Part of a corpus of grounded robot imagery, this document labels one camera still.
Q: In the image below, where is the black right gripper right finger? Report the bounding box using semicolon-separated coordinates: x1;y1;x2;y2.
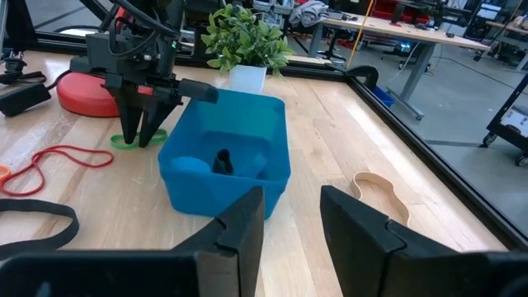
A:
320;185;528;297

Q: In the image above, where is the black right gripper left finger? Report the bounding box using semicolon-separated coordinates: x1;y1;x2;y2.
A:
0;186;266;297

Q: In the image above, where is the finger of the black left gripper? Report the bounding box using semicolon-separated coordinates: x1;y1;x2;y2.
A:
139;101;181;148
109;88;144;144

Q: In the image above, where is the green rubber band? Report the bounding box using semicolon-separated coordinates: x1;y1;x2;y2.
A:
110;128;169;151

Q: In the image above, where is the red rubber band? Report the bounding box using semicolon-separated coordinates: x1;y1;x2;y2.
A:
0;144;115;197

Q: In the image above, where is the small thick black band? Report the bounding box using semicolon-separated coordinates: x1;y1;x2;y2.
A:
212;148;235;177

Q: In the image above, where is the blue plastic bin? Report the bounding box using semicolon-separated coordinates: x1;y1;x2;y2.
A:
158;88;292;220

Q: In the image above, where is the large black rubber band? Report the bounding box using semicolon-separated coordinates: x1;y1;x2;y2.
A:
0;199;80;262

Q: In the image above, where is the tan wavy rubber band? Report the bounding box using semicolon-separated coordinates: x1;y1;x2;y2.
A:
350;171;412;228

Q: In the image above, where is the green plant in white pot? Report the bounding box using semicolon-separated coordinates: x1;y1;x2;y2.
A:
200;3;296;95

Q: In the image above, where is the blue storage crate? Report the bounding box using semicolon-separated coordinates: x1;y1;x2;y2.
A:
372;85;396;109

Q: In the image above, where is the black rolling cart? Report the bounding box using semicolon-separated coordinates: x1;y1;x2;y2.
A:
480;73;528;168

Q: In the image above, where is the grey cloth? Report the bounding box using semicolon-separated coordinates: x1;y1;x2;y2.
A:
288;0;331;28

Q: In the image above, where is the wooden table with grey legs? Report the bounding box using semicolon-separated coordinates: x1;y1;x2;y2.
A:
307;14;492;121

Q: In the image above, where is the red tool cabinet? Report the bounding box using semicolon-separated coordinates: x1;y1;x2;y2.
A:
369;0;432;25

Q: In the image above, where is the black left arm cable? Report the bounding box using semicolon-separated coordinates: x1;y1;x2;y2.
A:
107;0;182;58

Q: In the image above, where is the black lamp power cord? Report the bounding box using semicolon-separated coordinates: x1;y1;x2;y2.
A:
0;49;71;118

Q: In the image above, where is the yellow hanging cable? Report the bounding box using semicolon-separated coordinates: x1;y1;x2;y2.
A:
346;0;376;69

